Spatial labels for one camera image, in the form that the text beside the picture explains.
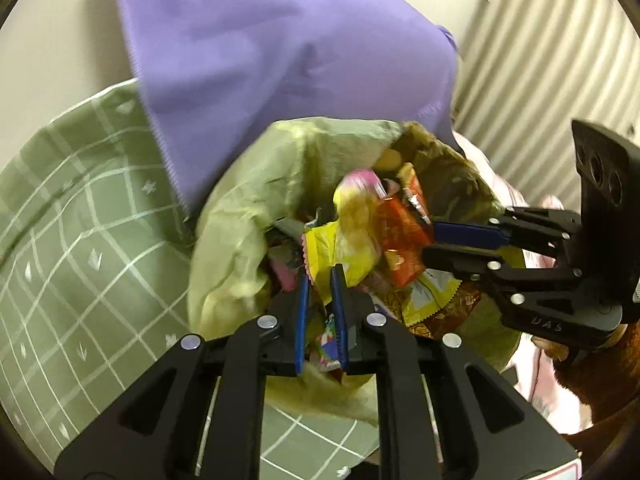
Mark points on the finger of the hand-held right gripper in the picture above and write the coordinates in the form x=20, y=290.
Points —
x=450, y=256
x=465, y=235

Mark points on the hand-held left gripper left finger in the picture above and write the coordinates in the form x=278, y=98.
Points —
x=301, y=310

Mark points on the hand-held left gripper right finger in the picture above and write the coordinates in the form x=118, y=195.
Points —
x=340, y=315

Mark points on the orange snack packet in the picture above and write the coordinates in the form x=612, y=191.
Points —
x=400, y=250

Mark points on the pink yellow wrapper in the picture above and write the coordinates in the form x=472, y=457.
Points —
x=357, y=240

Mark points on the yellow plastic bin bag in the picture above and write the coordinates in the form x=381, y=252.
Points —
x=235, y=240

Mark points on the person's right forearm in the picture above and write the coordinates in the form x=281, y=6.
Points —
x=600, y=390

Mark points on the person's right hand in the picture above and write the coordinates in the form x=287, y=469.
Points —
x=550, y=346

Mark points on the brown snack packet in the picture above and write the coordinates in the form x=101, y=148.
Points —
x=450, y=317

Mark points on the brown paper bag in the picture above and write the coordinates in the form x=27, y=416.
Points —
x=450, y=175

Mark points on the pink floral blanket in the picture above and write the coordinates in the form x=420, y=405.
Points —
x=540, y=385

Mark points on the striped curtain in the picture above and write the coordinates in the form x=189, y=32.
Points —
x=540, y=60

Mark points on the green checked tablecloth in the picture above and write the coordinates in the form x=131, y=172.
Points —
x=90, y=240

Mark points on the purple cloth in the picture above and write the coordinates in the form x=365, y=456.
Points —
x=275, y=60

